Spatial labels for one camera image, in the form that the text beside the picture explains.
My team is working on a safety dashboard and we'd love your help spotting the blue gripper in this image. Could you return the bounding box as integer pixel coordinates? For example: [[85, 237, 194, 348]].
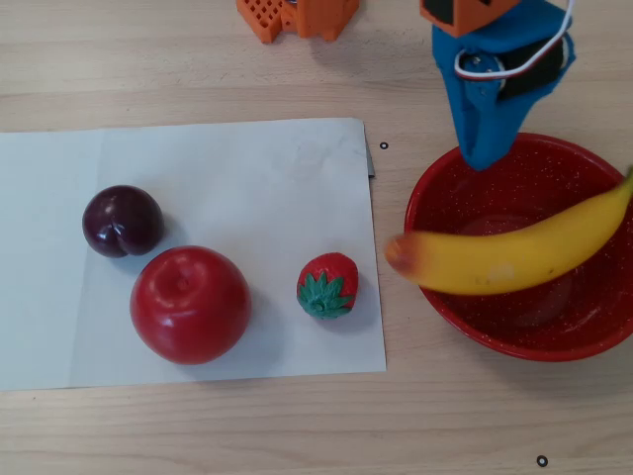
[[432, 0, 578, 172]]

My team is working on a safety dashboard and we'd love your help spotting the yellow toy banana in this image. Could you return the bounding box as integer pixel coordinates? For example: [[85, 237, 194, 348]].
[[384, 165, 633, 297]]

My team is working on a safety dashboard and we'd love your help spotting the orange robot base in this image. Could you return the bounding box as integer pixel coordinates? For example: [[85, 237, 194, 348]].
[[235, 0, 361, 45]]

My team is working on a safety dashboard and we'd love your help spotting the red speckled enamel bowl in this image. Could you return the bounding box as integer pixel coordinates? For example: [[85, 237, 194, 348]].
[[404, 132, 633, 362]]

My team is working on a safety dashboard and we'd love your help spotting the red toy strawberry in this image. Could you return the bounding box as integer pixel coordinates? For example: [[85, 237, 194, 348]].
[[296, 251, 360, 321]]

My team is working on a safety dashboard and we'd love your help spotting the white paper sheet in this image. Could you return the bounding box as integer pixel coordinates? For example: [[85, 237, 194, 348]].
[[0, 117, 388, 392]]

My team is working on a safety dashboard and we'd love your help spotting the red toy apple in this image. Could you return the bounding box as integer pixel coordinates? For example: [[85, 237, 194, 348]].
[[130, 245, 252, 366]]

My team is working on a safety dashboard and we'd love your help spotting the dark purple toy plum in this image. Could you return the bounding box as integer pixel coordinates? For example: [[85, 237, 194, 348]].
[[81, 185, 165, 258]]

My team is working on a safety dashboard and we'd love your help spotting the red white black servo cable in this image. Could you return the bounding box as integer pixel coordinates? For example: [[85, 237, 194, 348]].
[[453, 0, 578, 83]]

